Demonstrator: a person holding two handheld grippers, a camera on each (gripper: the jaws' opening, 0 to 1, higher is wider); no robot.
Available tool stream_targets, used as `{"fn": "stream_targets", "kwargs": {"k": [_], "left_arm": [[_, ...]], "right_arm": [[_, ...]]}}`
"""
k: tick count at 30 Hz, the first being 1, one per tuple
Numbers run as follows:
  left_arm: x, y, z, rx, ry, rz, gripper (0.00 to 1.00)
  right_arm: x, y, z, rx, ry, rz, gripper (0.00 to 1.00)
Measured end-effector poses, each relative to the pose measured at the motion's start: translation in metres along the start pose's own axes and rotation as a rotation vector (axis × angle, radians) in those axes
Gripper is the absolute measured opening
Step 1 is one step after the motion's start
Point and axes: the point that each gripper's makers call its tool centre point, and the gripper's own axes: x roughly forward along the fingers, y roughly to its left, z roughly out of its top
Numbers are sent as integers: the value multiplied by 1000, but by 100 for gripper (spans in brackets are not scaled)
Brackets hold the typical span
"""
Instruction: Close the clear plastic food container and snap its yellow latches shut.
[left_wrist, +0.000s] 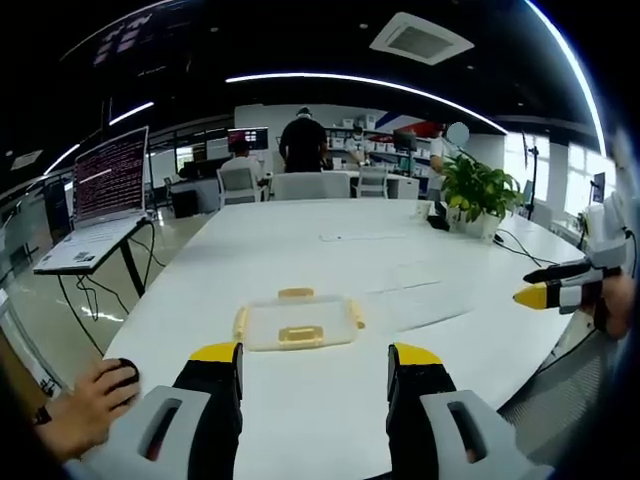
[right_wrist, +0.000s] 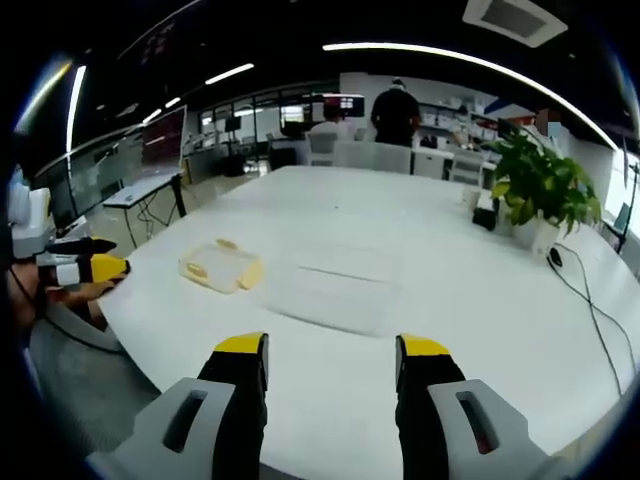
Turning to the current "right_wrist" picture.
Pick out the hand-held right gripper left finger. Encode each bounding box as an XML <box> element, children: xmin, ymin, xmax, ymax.
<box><xmin>87</xmin><ymin>331</ymin><xmax>272</xmax><ymax>480</ymax></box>

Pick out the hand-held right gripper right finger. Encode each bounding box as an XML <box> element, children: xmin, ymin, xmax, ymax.
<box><xmin>394</xmin><ymin>333</ymin><xmax>572</xmax><ymax>480</ymax></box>

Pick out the person's bare leg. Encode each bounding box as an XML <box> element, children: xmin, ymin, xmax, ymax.
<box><xmin>8</xmin><ymin>264</ymin><xmax>119</xmax><ymax>326</ymax></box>

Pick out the white side desk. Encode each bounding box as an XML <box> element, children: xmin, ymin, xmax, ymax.
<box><xmin>101</xmin><ymin>171</ymin><xmax>187</xmax><ymax>247</ymax></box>

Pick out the clear box with yellow clips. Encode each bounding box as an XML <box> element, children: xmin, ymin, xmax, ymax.
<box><xmin>178</xmin><ymin>238</ymin><xmax>266</xmax><ymax>296</ymax></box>

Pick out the large display board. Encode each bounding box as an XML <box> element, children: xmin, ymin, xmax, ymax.
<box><xmin>141</xmin><ymin>105</ymin><xmax>188</xmax><ymax>170</ymax></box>

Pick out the clear flat plastic tray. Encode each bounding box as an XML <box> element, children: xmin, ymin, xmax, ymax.
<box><xmin>259</xmin><ymin>243</ymin><xmax>402</xmax><ymax>335</ymax></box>

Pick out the small black box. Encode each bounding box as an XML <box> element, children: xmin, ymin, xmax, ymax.
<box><xmin>471</xmin><ymin>205</ymin><xmax>499</xmax><ymax>232</ymax></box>

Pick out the white cup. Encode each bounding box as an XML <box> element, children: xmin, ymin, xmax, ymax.
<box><xmin>460</xmin><ymin>183</ymin><xmax>483</xmax><ymax>210</ymax></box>

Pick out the short ceiling light strip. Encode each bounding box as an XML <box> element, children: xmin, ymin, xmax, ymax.
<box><xmin>204</xmin><ymin>62</ymin><xmax>256</xmax><ymax>86</ymax></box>

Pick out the white mesh chair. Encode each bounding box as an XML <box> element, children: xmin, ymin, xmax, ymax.
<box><xmin>306</xmin><ymin>130</ymin><xmax>338</xmax><ymax>168</ymax></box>
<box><xmin>334</xmin><ymin>139</ymin><xmax>414</xmax><ymax>175</ymax></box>
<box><xmin>448</xmin><ymin>149</ymin><xmax>485</xmax><ymax>188</ymax></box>

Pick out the green potted plant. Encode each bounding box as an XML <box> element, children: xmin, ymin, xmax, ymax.
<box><xmin>483</xmin><ymin>126</ymin><xmax>604</xmax><ymax>262</ymax></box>

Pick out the long curved ceiling light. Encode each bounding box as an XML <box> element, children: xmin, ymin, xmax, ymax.
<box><xmin>321</xmin><ymin>41</ymin><xmax>622</xmax><ymax>152</ymax></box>

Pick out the ceiling air vent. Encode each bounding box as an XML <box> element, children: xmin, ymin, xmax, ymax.
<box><xmin>461</xmin><ymin>0</ymin><xmax>570</xmax><ymax>49</ymax></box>

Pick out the thin black cable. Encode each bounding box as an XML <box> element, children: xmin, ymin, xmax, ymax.
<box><xmin>7</xmin><ymin>267</ymin><xmax>124</xmax><ymax>354</ymax></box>

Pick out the long black cable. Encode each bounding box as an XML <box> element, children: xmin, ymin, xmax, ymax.
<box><xmin>546</xmin><ymin>242</ymin><xmax>627</xmax><ymax>397</ymax></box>

